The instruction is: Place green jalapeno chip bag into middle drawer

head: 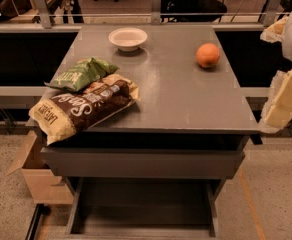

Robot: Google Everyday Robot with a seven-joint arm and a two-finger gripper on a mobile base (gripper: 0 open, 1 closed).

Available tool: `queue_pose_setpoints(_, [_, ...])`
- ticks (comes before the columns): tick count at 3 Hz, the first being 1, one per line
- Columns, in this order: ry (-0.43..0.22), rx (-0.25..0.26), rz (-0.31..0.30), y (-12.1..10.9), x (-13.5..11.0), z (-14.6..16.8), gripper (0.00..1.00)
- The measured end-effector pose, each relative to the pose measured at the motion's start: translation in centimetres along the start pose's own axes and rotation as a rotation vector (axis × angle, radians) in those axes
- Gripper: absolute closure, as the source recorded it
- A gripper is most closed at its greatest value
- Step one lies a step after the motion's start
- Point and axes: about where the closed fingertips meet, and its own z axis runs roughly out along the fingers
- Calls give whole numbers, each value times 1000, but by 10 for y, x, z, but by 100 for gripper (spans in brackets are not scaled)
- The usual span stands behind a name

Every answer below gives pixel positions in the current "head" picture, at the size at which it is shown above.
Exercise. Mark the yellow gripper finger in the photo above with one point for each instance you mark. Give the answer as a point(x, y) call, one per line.
point(277, 111)
point(274, 33)

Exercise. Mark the green jalapeno chip bag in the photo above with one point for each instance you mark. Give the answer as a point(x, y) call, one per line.
point(82, 74)

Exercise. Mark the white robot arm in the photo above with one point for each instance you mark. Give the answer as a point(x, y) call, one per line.
point(287, 53)

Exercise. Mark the grey drawer cabinet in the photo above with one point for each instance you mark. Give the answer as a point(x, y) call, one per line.
point(188, 124)

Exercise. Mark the open middle drawer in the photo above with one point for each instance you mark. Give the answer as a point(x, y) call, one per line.
point(143, 209)

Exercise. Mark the brown yellow chip bag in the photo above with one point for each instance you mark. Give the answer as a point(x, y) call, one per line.
point(67, 114)

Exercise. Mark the orange fruit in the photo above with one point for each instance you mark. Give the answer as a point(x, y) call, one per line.
point(208, 55)

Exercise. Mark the black office chair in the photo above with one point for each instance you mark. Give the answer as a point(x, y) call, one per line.
point(192, 10)

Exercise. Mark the white bowl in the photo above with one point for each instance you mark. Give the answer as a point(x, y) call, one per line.
point(128, 39)

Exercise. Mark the cardboard box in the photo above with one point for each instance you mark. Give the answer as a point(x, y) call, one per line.
point(43, 185)

